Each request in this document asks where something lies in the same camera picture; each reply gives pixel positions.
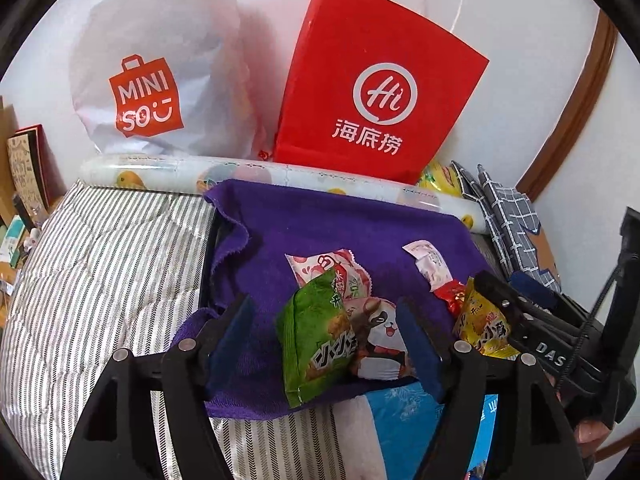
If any yellow tea packet bag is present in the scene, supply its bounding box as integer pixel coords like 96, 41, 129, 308
417, 160, 473, 196

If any green snack packet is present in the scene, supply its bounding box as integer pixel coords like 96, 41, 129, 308
276, 267, 360, 409

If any fruit print wrapped roll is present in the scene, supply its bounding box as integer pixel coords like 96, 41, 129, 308
80, 155, 493, 236

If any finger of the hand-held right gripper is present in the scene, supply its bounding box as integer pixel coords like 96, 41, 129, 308
474, 271, 533, 346

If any teal small box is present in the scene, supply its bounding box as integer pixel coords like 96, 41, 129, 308
2, 214, 31, 266

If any person's right hand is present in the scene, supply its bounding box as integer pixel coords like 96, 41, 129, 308
572, 407, 621, 458

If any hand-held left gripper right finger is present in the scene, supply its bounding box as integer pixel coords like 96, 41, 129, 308
397, 297, 588, 480

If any navy blue cloth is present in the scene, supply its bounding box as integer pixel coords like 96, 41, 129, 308
510, 270, 561, 311

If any wooden shelf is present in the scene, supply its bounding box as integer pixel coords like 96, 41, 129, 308
0, 95, 23, 226

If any red strawberry snack packet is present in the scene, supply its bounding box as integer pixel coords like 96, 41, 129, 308
285, 249, 372, 311

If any yellow snack packet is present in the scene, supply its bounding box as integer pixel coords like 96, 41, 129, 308
452, 276, 522, 361

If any brown wooden door frame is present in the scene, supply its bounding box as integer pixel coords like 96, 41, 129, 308
515, 10, 621, 202

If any panda print snack packet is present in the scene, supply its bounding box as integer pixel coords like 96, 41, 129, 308
345, 297, 420, 382

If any white and red long packet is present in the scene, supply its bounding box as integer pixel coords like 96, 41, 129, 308
402, 241, 469, 317

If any purple cloth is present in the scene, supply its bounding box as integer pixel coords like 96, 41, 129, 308
170, 178, 493, 421

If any striped bedding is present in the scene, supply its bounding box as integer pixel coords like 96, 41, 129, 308
0, 182, 506, 480

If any grey checked fabric bag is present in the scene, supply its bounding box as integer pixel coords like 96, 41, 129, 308
450, 160, 563, 293

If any brown book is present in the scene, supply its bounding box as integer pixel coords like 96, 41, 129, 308
7, 125, 66, 213

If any white plastic bag red logo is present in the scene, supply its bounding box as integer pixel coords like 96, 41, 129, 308
67, 0, 268, 158

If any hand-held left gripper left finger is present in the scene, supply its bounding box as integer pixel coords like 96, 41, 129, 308
59, 294, 256, 480

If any blue printed packet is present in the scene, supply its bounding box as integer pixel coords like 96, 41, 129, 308
345, 382, 503, 480

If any red paper bag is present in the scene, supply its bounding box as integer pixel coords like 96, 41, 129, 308
272, 0, 490, 186

